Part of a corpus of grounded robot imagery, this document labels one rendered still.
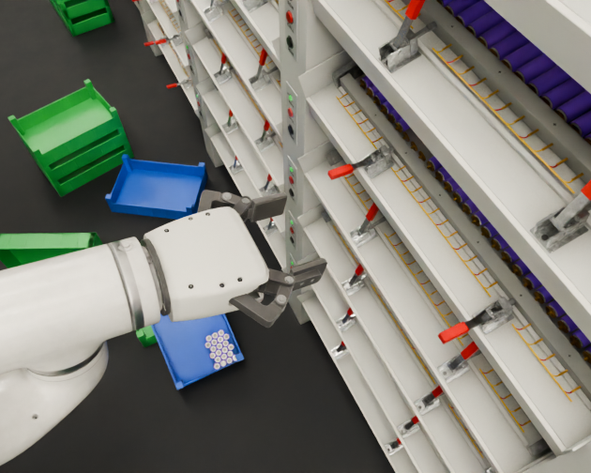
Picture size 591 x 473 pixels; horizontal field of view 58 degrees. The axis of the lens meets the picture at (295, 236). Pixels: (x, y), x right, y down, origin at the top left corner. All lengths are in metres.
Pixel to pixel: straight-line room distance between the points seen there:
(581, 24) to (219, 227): 0.34
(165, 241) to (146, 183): 1.50
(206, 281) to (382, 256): 0.48
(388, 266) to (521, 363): 0.32
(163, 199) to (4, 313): 1.50
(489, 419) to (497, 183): 0.41
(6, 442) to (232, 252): 0.25
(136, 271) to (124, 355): 1.23
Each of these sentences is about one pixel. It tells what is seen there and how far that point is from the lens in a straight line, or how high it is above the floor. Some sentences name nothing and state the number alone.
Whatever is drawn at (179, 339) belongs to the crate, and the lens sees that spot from 1.62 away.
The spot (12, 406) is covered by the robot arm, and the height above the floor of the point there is 1.04.
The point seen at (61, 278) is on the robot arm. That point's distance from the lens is 0.48.
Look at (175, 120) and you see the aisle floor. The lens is 2.20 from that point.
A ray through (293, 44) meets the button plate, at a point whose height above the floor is 1.00.
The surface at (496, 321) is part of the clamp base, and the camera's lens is 0.67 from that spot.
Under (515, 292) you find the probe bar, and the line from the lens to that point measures 0.68.
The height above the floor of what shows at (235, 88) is 0.55.
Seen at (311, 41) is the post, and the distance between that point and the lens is 0.82.
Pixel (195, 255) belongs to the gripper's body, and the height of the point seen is 1.09.
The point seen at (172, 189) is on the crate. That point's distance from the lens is 1.97.
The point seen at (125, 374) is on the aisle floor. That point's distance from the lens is 1.67.
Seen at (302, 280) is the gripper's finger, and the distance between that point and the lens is 0.52.
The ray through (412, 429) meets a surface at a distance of 1.19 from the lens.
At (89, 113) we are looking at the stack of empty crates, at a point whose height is 0.16.
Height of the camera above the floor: 1.52
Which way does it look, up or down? 57 degrees down
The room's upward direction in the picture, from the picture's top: straight up
